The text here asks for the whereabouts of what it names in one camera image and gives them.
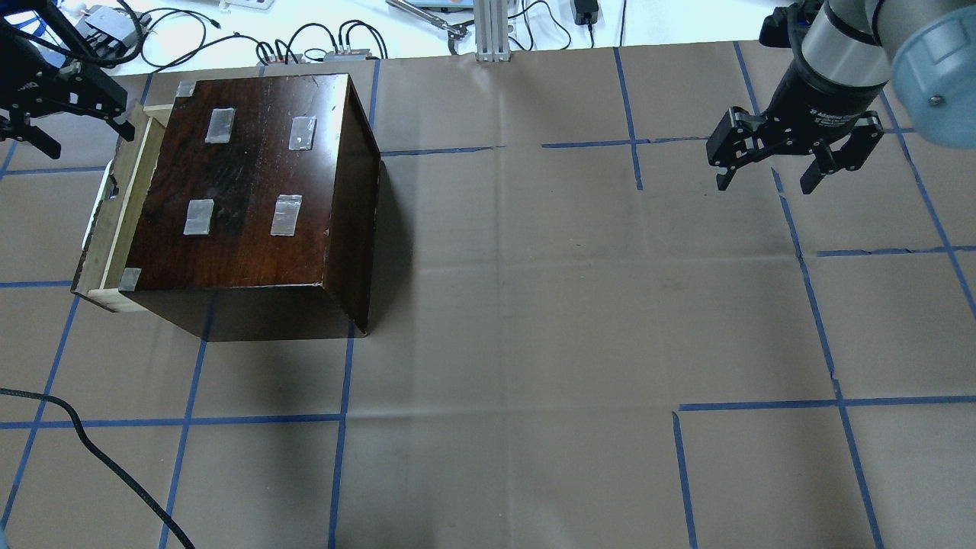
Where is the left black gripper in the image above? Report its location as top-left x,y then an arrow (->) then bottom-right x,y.
1,46 -> 136,159

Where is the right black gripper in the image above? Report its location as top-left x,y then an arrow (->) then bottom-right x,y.
705,60 -> 883,195

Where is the light wooden drawer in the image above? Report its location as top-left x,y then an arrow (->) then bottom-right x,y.
71,104 -> 173,313

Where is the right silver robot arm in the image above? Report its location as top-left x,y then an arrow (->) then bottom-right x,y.
705,1 -> 975,194

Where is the dark wooden drawer cabinet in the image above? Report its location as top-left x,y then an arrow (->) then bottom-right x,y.
118,73 -> 381,342

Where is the black power adapter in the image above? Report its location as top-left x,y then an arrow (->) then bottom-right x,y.
572,0 -> 600,27

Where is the brown paper table mat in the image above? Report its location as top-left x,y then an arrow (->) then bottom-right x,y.
2,42 -> 974,548

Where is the aluminium frame post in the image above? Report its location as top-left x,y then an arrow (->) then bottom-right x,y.
473,0 -> 510,63

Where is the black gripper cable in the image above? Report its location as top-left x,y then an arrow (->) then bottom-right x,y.
0,387 -> 196,549

